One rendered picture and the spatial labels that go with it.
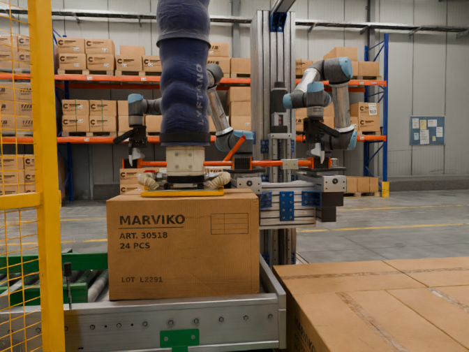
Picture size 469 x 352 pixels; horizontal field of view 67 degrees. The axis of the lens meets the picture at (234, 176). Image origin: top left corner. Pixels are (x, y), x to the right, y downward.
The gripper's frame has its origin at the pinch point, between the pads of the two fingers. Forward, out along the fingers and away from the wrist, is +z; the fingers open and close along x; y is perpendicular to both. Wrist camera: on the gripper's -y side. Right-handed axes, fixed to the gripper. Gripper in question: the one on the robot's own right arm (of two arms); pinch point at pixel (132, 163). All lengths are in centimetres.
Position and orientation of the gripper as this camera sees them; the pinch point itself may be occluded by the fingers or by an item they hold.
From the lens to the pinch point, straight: 191.6
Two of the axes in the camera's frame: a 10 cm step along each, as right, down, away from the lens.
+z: 0.0, 10.0, 0.6
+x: -0.4, -0.6, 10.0
